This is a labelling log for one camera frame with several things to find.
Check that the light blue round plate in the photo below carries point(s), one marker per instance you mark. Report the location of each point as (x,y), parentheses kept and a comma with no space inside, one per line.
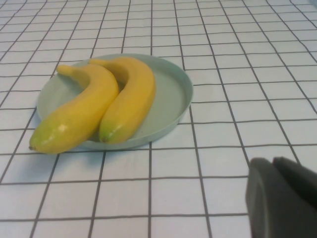
(171,99)

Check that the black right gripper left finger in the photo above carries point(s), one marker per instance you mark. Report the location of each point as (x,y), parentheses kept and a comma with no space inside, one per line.
(272,205)

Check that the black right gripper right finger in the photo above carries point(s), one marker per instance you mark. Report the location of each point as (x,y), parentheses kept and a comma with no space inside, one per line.
(299,178)

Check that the white black-grid tablecloth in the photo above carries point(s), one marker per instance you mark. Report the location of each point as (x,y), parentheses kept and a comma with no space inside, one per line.
(173,198)

